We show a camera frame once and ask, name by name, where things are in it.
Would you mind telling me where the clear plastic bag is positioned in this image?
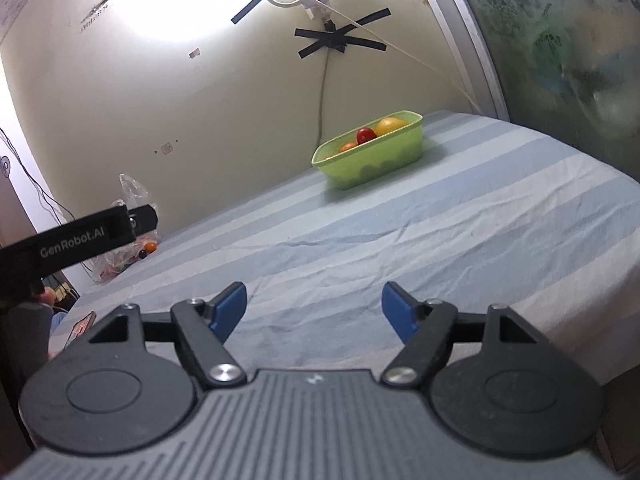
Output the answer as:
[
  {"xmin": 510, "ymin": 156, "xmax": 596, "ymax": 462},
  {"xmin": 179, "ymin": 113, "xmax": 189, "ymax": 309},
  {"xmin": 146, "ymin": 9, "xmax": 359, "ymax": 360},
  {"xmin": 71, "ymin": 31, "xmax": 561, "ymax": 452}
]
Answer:
[{"xmin": 86, "ymin": 174, "xmax": 160, "ymax": 283}]

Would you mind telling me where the small orange fruit in bag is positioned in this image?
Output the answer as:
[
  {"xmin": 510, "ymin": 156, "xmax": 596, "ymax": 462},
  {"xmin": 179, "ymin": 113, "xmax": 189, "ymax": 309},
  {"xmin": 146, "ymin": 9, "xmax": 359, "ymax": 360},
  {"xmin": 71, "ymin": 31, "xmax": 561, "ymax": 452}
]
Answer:
[{"xmin": 144, "ymin": 242, "xmax": 157, "ymax": 254}]

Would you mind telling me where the striped blue white bedsheet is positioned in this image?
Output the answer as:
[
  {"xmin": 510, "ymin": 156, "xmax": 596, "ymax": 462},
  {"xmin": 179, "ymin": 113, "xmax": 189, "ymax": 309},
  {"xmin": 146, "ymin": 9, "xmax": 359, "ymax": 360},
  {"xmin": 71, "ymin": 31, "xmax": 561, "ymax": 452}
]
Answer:
[{"xmin": 50, "ymin": 112, "xmax": 639, "ymax": 382}]

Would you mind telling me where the green plastic basket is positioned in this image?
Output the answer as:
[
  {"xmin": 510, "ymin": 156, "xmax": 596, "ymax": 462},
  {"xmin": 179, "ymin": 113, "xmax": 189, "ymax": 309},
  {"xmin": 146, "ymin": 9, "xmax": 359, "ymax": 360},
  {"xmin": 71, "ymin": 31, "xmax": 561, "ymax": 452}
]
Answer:
[{"xmin": 311, "ymin": 110, "xmax": 423, "ymax": 190}]

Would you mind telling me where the red tomato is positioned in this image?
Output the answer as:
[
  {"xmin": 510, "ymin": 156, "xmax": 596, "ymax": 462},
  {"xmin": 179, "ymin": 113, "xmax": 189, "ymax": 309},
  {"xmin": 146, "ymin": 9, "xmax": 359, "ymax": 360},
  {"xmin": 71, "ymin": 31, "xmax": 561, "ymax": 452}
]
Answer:
[{"xmin": 356, "ymin": 128, "xmax": 376, "ymax": 145}]

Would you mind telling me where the yellow orange fruit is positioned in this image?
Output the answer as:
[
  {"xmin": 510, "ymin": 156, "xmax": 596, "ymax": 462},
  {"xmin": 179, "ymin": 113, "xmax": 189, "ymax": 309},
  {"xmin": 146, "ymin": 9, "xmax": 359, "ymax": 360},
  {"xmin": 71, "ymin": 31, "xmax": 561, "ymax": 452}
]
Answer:
[{"xmin": 373, "ymin": 116, "xmax": 409, "ymax": 136}]

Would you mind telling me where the black tape cross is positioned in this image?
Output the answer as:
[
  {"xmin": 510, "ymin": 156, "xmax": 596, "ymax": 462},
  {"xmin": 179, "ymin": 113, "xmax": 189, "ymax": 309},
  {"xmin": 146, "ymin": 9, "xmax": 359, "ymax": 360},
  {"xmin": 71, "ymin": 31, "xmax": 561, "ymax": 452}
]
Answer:
[{"xmin": 294, "ymin": 8, "xmax": 392, "ymax": 60}]

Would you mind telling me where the frosted glass window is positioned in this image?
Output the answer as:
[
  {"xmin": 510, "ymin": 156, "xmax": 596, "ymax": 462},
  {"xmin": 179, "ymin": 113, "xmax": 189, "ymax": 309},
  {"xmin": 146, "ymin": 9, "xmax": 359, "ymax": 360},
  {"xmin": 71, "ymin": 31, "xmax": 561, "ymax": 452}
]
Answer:
[{"xmin": 465, "ymin": 0, "xmax": 639, "ymax": 178}]

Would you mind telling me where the white cable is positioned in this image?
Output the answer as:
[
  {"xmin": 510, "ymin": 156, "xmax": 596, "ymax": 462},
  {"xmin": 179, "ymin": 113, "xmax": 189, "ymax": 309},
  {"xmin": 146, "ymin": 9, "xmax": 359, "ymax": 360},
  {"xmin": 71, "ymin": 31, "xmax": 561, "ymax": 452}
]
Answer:
[{"xmin": 319, "ymin": 1, "xmax": 484, "ymax": 115}]

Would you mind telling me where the dark hanging cable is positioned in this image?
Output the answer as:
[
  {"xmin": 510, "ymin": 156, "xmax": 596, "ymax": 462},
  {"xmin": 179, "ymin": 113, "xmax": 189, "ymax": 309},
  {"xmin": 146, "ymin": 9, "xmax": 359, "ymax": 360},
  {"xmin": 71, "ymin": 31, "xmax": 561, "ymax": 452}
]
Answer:
[{"xmin": 313, "ymin": 52, "xmax": 331, "ymax": 154}]

